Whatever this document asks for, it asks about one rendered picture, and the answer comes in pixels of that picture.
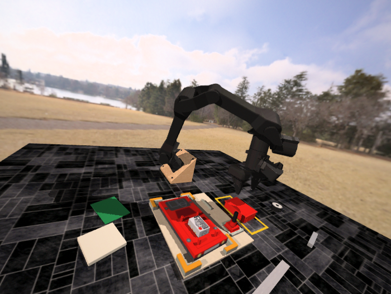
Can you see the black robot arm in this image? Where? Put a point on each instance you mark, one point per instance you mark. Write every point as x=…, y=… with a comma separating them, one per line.
x=266, y=127

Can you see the light grey flat bar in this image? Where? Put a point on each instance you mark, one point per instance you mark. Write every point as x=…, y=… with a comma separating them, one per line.
x=312, y=239
x=272, y=279

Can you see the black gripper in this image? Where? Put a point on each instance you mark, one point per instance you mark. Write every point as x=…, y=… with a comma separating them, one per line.
x=241, y=174

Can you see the green flat square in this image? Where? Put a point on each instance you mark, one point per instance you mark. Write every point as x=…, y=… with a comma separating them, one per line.
x=110, y=209

